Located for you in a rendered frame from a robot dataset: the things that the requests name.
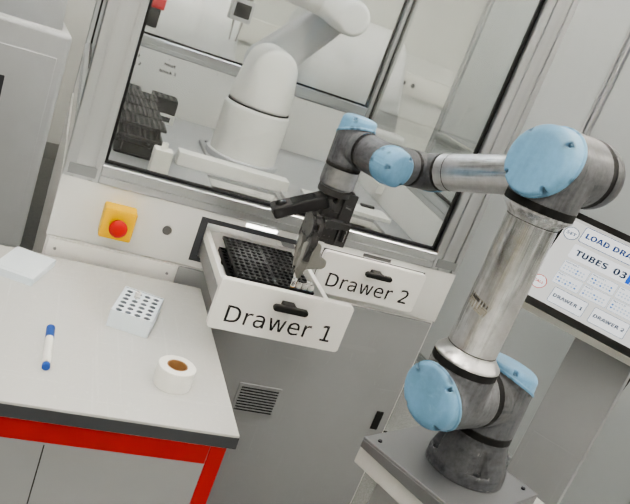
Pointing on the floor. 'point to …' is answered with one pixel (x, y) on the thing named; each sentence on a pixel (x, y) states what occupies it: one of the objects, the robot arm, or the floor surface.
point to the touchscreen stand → (568, 420)
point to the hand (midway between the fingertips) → (294, 270)
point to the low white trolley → (94, 392)
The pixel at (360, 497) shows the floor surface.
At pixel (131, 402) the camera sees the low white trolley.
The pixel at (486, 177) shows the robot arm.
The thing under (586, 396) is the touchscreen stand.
